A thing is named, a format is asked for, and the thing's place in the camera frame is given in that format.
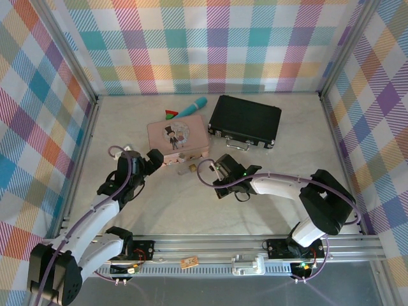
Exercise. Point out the black carrying case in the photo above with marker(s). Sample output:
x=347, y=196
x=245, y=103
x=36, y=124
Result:
x=245, y=118

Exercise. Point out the small brass padlock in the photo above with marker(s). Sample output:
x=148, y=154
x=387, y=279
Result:
x=192, y=167

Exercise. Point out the green block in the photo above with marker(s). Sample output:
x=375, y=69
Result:
x=170, y=116

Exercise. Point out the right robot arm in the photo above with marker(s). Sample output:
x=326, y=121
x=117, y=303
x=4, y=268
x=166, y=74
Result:
x=274, y=190

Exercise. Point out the pink tin box cartoon print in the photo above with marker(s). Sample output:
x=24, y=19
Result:
x=191, y=127

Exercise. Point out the black connector board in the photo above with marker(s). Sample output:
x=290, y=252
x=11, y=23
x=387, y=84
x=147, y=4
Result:
x=303, y=268
x=132, y=270

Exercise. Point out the plaid fabric backdrop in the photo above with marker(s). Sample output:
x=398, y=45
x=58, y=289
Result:
x=204, y=41
x=382, y=111
x=28, y=111

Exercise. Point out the aluminium side rail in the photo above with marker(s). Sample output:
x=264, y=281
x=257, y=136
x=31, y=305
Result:
x=335, y=143
x=85, y=143

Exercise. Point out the teal cylindrical tube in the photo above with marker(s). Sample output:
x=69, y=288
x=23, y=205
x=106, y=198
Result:
x=197, y=104

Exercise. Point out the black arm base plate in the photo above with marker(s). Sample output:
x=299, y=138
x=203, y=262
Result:
x=275, y=247
x=145, y=247

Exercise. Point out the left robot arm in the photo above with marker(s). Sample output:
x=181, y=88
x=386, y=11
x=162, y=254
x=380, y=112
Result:
x=105, y=214

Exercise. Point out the aluminium corner post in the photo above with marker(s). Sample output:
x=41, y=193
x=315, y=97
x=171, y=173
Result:
x=346, y=48
x=70, y=52

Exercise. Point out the white plastic bracket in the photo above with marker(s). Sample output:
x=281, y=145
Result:
x=247, y=269

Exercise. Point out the wide aluminium frame rail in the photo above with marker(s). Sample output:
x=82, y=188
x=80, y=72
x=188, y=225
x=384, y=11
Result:
x=207, y=248

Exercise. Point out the perforated metal strip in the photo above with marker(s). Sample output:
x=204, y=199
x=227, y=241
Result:
x=207, y=271

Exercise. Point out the small orange circuit board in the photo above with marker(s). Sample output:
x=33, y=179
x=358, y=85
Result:
x=189, y=262

